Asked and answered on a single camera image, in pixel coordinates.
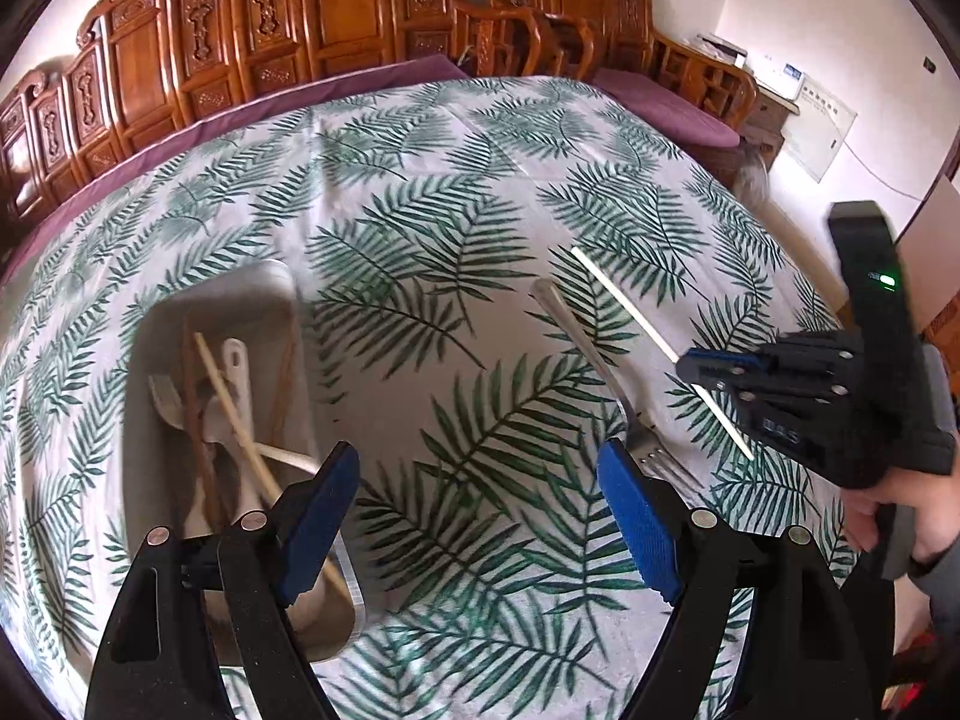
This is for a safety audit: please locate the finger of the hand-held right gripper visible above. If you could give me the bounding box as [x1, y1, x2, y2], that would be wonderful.
[675, 330, 856, 383]
[694, 371, 852, 406]

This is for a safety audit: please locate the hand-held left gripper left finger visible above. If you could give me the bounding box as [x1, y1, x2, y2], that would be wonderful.
[84, 442, 361, 720]

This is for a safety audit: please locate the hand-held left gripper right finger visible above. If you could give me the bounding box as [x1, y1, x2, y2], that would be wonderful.
[598, 439, 878, 720]

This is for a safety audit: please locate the light wooden chopstick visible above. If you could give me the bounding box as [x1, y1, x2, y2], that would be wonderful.
[571, 246, 755, 461]
[193, 331, 365, 605]

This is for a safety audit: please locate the dark wooden chopstick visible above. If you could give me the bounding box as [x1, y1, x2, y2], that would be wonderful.
[266, 315, 297, 443]
[182, 319, 230, 533]

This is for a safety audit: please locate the white slotted spoon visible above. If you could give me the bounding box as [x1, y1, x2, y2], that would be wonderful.
[180, 340, 260, 541]

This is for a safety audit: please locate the white plastic container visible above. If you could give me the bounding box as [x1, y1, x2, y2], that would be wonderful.
[120, 259, 366, 665]

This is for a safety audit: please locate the person's right hand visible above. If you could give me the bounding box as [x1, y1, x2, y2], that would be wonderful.
[844, 457, 960, 560]

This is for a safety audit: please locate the wooden door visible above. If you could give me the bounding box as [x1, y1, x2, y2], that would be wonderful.
[896, 172, 960, 346]

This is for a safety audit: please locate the clear plastic bag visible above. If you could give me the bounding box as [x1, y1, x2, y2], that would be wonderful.
[731, 146, 773, 203]

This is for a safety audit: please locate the wooden side table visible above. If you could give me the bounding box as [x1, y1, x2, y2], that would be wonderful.
[739, 86, 792, 166]

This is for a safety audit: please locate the purple seat cushion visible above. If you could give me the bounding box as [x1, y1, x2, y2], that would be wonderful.
[592, 67, 740, 151]

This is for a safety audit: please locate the leaf print tablecloth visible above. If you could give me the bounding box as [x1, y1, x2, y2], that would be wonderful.
[0, 75, 863, 720]

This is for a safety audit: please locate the white flat device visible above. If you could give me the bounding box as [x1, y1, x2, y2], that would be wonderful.
[754, 60, 807, 98]

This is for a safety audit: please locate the white box device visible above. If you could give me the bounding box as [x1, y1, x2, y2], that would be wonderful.
[697, 34, 751, 65]

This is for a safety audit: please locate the short carved wooden bench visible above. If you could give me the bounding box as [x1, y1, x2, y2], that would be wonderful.
[484, 0, 758, 128]

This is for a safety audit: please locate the wooden armchair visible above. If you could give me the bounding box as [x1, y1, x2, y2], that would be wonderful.
[450, 0, 601, 83]

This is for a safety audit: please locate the long carved wooden bench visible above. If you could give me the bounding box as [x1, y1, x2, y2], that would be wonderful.
[0, 0, 462, 226]

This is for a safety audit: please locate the wall cable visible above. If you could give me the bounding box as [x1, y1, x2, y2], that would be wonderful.
[847, 142, 920, 203]

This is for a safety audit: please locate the white wall panel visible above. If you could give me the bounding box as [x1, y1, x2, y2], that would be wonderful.
[780, 86, 857, 182]

